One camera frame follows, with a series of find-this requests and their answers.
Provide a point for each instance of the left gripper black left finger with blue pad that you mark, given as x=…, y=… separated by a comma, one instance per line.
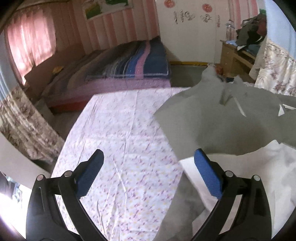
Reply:
x=44, y=220

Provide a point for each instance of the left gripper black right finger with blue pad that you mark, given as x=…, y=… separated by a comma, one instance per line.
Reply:
x=253, y=218

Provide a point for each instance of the grey white-lined coat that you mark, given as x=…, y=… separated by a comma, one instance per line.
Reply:
x=245, y=129

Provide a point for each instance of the pile of dark clothes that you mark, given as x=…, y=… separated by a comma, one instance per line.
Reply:
x=253, y=30

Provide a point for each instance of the white box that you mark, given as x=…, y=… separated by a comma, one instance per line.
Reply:
x=15, y=165

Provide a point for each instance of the floral curtain left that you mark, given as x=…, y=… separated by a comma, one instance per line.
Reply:
x=26, y=129

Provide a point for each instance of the floral pink bed sheet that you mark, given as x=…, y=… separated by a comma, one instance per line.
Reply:
x=132, y=192

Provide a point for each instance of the low bed purple cover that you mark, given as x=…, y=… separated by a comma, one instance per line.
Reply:
x=68, y=80

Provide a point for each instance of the blue floral curtain right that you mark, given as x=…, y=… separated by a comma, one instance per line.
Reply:
x=277, y=74

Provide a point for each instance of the small yellow object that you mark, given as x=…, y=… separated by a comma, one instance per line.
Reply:
x=57, y=70

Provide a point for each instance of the red box on floor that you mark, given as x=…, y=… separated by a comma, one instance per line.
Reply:
x=219, y=70

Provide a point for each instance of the wooden desk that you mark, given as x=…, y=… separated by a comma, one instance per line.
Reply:
x=235, y=62

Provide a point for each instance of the striped blue pink quilt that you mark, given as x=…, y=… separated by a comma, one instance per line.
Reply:
x=133, y=60

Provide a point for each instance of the pink window curtain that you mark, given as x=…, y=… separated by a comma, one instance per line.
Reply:
x=31, y=37

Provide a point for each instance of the white wardrobe with decals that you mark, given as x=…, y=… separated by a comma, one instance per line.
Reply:
x=193, y=30

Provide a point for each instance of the framed green landscape picture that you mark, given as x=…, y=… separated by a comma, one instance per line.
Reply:
x=95, y=8

